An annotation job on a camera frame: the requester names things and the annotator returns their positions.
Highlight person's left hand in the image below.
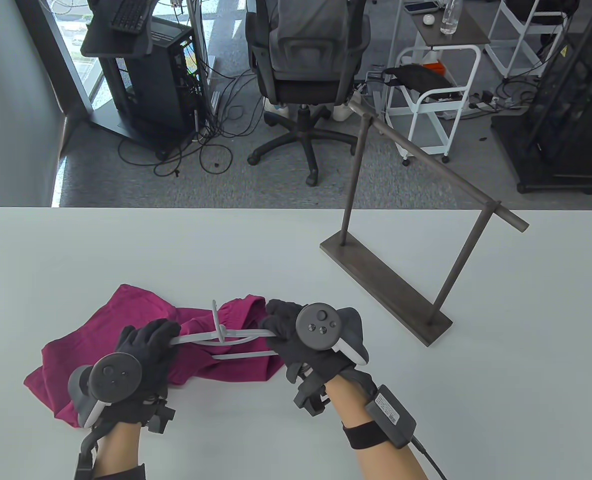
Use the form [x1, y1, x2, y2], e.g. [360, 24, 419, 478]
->
[101, 319, 181, 426]

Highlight person's right hand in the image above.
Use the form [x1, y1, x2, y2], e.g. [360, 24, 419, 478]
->
[261, 299, 376, 397]

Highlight magenta shorts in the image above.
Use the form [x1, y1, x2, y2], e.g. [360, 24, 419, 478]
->
[23, 284, 285, 428]

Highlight grey plastic hanger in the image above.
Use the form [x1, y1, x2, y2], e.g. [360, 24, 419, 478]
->
[168, 299, 282, 362]

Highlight person's right forearm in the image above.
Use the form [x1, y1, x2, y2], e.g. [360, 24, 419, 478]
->
[326, 372, 426, 480]

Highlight person's left forearm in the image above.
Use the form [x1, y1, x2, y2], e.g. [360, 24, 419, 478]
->
[93, 422, 146, 480]

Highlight grey right hand controller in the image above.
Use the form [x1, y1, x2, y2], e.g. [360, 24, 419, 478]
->
[296, 302, 370, 367]

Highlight grey hand controller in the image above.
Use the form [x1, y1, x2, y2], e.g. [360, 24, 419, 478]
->
[296, 302, 370, 367]
[67, 352, 143, 428]

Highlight grey left hand controller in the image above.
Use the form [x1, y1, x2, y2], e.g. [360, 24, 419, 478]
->
[67, 352, 143, 428]

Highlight dark metal hanging rack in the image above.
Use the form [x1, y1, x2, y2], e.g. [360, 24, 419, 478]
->
[320, 97, 530, 348]

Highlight black left wrist battery box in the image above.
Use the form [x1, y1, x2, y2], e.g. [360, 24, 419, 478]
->
[73, 452, 96, 480]

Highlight black wrist battery box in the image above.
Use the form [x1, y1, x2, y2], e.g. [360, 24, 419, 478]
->
[365, 384, 417, 449]
[73, 452, 96, 480]

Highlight black right wrist battery box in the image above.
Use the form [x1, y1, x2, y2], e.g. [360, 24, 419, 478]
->
[365, 384, 417, 449]

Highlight black mesh office chair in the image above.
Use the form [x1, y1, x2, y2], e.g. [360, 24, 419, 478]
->
[244, 0, 371, 187]

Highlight black computer tower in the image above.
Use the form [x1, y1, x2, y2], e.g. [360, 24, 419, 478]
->
[113, 22, 202, 146]

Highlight black bag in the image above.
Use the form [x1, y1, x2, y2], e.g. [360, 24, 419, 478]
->
[383, 64, 449, 93]

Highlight white power strip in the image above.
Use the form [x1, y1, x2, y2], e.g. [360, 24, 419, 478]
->
[468, 90, 499, 109]

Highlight black monitor stand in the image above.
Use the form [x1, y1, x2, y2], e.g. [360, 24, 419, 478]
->
[80, 0, 199, 151]

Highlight white rolling cart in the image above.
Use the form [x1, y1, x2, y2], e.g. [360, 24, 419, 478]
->
[386, 45, 481, 166]

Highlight black keyboard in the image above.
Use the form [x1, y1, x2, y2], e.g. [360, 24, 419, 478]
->
[110, 0, 152, 33]

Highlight brown side table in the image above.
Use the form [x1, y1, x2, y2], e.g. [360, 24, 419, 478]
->
[391, 0, 491, 49]

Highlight clear water bottle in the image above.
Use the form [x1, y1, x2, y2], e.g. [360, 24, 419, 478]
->
[440, 0, 464, 35]

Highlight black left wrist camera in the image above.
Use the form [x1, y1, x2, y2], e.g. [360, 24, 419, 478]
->
[143, 397, 176, 435]

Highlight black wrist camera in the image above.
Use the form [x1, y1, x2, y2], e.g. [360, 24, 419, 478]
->
[143, 397, 176, 435]
[293, 375, 331, 416]

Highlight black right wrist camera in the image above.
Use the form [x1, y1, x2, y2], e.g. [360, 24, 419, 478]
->
[293, 375, 331, 416]

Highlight black left wrist strap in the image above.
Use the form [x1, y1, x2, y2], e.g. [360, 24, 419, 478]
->
[95, 462, 146, 480]

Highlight black wrist strap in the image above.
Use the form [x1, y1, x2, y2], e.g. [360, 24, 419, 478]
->
[95, 462, 146, 480]
[342, 421, 394, 451]

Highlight black right wrist strap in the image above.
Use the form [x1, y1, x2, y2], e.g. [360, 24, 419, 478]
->
[342, 421, 394, 451]

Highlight tangle of black floor cables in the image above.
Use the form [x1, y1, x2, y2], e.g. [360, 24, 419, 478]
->
[118, 65, 266, 178]

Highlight black right glove cable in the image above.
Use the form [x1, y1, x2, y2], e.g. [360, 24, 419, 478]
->
[411, 435, 449, 480]

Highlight white metal post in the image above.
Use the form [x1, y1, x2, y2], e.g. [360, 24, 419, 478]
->
[187, 0, 219, 108]

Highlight black wire cart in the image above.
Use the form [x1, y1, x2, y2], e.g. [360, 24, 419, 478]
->
[491, 35, 592, 195]

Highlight white frame rack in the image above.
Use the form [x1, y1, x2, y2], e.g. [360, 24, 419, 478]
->
[486, 0, 566, 78]

